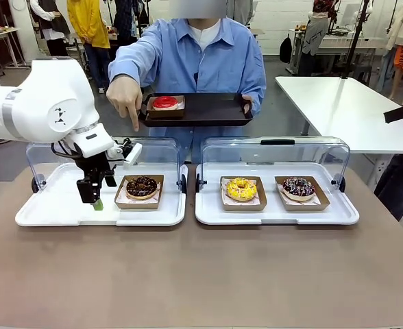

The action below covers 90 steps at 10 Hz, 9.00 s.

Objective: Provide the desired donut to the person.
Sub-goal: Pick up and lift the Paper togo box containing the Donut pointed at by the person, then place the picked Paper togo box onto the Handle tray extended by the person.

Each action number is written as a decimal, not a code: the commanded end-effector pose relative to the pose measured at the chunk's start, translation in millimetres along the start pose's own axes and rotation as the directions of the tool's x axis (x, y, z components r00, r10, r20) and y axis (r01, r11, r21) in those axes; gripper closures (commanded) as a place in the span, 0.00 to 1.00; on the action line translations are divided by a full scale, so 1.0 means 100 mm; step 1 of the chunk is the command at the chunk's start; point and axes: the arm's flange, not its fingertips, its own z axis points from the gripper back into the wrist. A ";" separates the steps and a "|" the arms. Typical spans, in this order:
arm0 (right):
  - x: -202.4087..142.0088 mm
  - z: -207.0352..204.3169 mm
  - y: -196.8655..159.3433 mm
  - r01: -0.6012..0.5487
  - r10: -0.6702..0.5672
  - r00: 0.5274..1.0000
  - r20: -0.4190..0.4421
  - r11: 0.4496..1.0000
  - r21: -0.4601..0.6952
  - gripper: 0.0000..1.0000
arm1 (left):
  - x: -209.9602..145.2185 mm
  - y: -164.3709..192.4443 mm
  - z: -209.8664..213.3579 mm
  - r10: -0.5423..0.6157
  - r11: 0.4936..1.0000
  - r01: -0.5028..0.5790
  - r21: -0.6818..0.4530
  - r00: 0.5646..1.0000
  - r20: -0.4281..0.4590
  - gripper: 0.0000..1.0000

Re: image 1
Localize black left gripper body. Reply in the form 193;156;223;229
73;151;111;182

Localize red glazed donut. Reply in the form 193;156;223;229
152;96;180;111

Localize dark brown serving tray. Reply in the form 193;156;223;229
138;92;255;129

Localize person's right forearm blue sleeve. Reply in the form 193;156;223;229
108;44;160;87

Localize person's left forearm blue sleeve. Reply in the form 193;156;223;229
237;60;268;108

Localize chocolate nut donut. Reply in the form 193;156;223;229
125;175;158;201

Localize white tray with chocolate donut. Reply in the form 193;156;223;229
14;162;188;228

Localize chocolate donut colourful sprinkles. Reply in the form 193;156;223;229
282;176;317;202

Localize sprinkled chocolate donut in box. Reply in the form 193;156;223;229
273;175;332;211

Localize yellow sprinkled donut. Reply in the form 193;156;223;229
225;177;258;202

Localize yellow donut in box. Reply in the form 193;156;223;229
219;175;269;212

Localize person in yellow top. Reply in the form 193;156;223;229
66;0;111;95

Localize person's torso blue shirt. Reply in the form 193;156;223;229
138;16;267;164

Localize person in dark vest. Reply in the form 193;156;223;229
29;0;72;58

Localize white tray with yellow donut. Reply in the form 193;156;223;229
194;162;361;226

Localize person's right hand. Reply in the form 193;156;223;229
106;76;145;133

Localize person's left hand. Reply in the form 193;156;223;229
239;94;254;116

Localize large white table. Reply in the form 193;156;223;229
274;75;403;188

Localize clear lid of chocolate tray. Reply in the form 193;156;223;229
25;136;182;193

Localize dark denim garment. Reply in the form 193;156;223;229
374;154;403;222

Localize long white workbench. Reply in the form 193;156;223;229
287;27;374;75

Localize black stand pole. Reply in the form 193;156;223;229
339;0;371;81

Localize clear lid of yellow tray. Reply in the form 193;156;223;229
200;136;352;188

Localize black backpack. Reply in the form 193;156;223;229
279;34;293;64

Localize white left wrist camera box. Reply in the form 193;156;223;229
123;143;143;169

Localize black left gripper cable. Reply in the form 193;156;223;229
51;139;83;159

